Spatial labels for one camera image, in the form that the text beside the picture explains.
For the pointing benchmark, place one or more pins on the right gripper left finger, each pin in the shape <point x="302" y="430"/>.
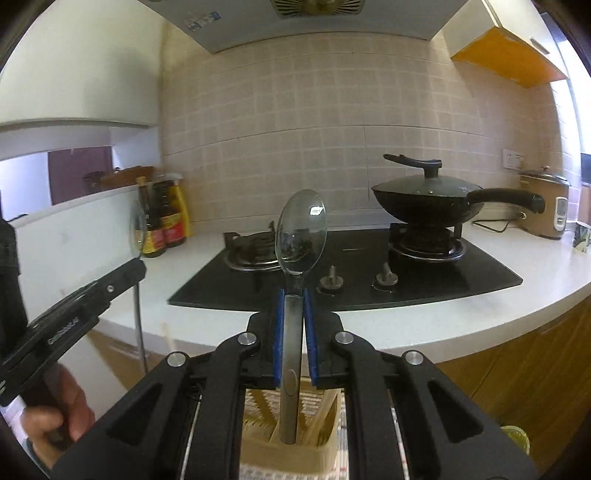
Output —
<point x="183" y="420"/>

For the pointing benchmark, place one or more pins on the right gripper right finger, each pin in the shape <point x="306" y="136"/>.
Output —
<point x="405" y="418"/>

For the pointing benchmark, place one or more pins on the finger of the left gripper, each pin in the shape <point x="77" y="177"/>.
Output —
<point x="113" y="284"/>

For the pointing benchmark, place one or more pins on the clear grey plastic spoon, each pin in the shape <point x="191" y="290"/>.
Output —
<point x="300" y="241"/>

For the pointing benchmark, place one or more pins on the smoky spoon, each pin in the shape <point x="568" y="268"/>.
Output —
<point x="137" y="237"/>

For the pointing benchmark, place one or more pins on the person's left hand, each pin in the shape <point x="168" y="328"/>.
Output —
<point x="39" y="421"/>

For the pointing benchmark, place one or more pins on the striped woven table mat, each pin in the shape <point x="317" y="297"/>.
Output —
<point x="329" y="461"/>

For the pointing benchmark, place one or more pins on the dark soy sauce bottle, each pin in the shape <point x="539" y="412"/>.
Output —
<point x="152" y="240"/>

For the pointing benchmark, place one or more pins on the red label sauce bottle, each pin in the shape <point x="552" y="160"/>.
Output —
<point x="172" y="212"/>

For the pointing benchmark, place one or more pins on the wooden base cabinets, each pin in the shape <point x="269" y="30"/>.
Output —
<point x="539" y="382"/>

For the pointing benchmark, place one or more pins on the black gas stove top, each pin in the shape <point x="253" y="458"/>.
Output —
<point x="357" y="271"/>

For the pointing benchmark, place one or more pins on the black wok with lid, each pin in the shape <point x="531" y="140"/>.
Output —
<point x="433" y="200"/>

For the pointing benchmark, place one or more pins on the brown rice cooker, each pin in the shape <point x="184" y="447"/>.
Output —
<point x="554" y="189"/>

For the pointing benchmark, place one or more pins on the patterned mug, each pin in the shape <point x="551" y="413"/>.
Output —
<point x="582" y="237"/>

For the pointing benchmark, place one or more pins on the range hood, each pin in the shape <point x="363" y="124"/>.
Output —
<point x="221" y="25"/>

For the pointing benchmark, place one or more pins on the white wall socket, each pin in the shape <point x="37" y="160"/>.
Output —
<point x="512" y="160"/>

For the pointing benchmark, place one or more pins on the orange wall cabinet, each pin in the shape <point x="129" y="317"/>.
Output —
<point x="509" y="38"/>

